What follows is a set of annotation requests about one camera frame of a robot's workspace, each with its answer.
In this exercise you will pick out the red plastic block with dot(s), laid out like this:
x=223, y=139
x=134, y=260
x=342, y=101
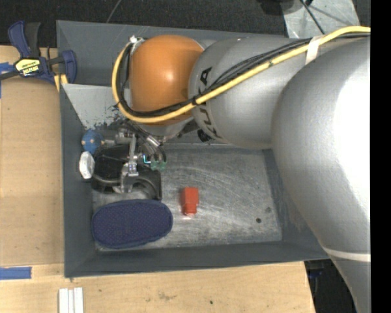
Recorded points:
x=189, y=199

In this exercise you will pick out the grey metal bin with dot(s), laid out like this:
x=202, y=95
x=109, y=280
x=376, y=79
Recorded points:
x=228, y=181

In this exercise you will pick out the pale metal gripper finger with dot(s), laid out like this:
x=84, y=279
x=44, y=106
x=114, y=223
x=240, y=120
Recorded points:
x=134, y=171
x=125, y=178

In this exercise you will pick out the pale wood flat board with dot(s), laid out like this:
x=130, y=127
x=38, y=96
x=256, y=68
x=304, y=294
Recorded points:
x=29, y=174

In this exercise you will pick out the black curved plastic object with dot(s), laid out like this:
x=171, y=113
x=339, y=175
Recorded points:
x=109, y=166

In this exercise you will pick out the dark blue oval pouch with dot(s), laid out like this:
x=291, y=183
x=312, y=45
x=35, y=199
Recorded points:
x=130, y=223

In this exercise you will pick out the blue round toy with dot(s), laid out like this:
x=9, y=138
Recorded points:
x=91, y=141

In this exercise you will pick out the white small plastic object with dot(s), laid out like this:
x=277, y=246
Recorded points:
x=86, y=165

